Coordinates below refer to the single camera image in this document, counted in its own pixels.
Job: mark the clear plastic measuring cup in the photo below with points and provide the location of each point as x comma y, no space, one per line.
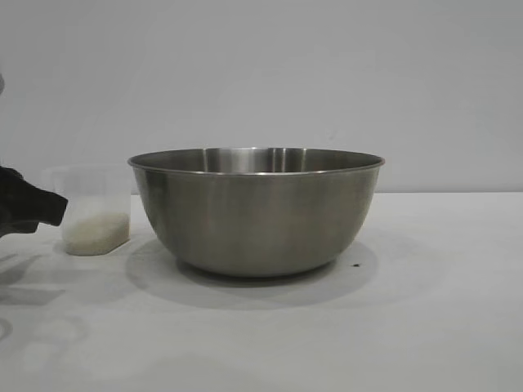
96,188

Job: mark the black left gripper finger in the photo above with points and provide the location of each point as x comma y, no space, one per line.
37,208

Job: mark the white rice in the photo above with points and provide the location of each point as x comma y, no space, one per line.
98,237

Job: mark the stainless steel mixing bowl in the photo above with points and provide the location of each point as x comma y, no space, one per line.
257,216

